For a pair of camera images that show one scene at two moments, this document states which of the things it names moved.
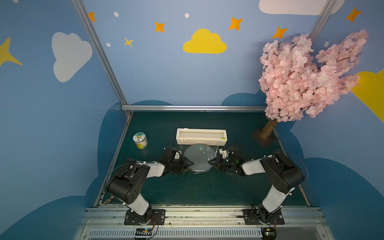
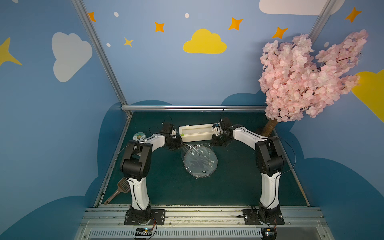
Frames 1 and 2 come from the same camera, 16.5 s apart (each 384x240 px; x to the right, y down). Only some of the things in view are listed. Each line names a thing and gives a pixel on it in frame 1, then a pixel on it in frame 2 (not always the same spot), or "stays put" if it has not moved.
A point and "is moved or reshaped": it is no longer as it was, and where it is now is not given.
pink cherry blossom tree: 294,82 stays put
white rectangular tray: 201,137 is moved or reshaped
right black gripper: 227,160 to 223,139
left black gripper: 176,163 to 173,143
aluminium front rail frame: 103,223 stays put
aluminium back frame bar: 192,107 stays put
